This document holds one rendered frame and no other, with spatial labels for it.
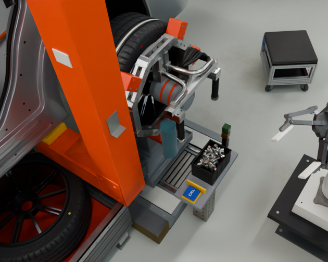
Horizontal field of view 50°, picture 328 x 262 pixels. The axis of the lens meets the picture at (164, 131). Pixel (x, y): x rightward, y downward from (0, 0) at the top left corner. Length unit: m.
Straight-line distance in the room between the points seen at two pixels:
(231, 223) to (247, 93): 1.19
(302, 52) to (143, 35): 1.62
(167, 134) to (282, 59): 1.36
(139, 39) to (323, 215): 1.31
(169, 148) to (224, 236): 0.72
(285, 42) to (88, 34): 2.20
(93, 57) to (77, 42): 0.10
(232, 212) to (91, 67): 1.56
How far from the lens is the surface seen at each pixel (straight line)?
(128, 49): 1.68
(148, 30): 1.75
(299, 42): 3.12
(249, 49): 3.54
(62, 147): 1.98
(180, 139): 1.77
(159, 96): 1.84
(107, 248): 2.16
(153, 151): 2.40
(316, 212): 2.08
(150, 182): 2.35
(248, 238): 2.37
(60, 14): 1.05
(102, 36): 1.17
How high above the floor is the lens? 2.17
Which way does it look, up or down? 51 degrees down
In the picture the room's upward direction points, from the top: 6 degrees counter-clockwise
